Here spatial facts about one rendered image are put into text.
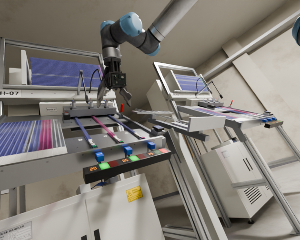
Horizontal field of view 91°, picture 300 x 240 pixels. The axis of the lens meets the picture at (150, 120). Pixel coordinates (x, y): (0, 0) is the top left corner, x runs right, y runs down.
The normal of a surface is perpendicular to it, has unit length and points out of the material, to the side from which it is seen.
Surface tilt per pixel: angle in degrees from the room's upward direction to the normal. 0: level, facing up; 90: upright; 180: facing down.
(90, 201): 90
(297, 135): 90
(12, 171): 133
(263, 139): 90
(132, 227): 90
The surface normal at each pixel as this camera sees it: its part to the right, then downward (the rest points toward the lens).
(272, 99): -0.59, -0.11
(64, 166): 0.55, 0.25
